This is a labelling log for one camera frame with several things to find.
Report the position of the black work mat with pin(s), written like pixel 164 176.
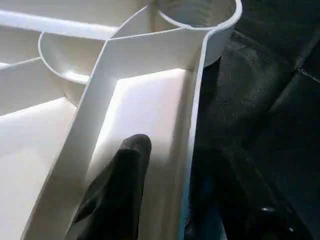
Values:
pixel 270 100

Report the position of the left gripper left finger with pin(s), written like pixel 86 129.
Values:
pixel 115 200

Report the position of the white plastic table top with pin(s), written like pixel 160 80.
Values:
pixel 140 100

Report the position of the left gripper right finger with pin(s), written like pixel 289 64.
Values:
pixel 230 200

